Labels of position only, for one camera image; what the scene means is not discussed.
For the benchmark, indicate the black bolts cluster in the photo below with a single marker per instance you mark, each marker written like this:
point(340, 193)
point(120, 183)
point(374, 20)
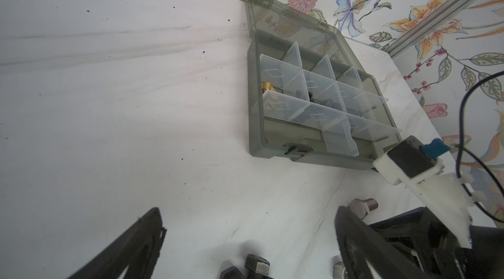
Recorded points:
point(256, 268)

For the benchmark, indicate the right aluminium corner post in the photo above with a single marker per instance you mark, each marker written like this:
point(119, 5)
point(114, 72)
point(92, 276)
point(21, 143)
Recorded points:
point(446, 11)

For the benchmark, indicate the black wing nut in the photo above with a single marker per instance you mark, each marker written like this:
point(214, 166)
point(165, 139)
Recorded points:
point(318, 100)

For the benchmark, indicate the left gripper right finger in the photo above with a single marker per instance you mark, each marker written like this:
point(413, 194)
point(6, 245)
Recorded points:
point(366, 254)

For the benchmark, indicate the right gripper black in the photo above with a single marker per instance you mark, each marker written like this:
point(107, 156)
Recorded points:
point(422, 239)

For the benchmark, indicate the grey plastic organizer box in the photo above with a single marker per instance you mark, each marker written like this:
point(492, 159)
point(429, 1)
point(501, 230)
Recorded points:
point(299, 54)

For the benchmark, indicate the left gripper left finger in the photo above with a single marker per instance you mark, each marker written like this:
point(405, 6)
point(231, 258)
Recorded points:
point(133, 254)

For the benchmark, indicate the silver cap nut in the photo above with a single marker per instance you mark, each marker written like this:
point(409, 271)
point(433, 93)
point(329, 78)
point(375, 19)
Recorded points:
point(339, 271)

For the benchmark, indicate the silver hex bolt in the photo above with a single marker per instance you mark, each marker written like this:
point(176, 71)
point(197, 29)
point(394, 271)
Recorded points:
point(362, 208)

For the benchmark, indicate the brass wing nut in box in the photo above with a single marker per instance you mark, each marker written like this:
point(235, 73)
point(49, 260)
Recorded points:
point(267, 86)

